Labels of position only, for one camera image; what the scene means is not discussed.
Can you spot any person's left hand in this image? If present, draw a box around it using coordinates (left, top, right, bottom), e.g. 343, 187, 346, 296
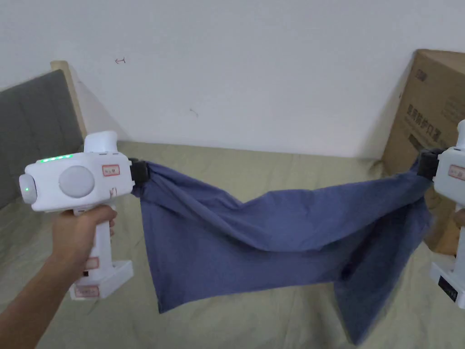
50, 205, 119, 294

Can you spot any bed with pale green sheet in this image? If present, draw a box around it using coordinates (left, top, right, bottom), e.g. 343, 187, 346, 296
0, 141, 465, 349

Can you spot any dark blue garment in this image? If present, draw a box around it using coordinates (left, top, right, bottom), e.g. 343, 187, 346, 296
133, 151, 435, 346

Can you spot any person's left forearm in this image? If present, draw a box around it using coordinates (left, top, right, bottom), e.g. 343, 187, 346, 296
0, 254, 70, 349

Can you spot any brown cardboard carton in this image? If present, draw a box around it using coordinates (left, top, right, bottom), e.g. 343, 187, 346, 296
381, 49, 465, 257

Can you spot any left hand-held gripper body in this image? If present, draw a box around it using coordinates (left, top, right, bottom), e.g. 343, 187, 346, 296
19, 130, 149, 302

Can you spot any person's right hand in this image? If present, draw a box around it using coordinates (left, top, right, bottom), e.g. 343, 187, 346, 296
452, 207, 465, 239

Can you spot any grey padded headboard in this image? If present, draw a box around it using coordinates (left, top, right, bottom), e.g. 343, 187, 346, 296
0, 60, 88, 209

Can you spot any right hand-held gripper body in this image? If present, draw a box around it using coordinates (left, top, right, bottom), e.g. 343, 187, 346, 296
417, 119, 465, 309

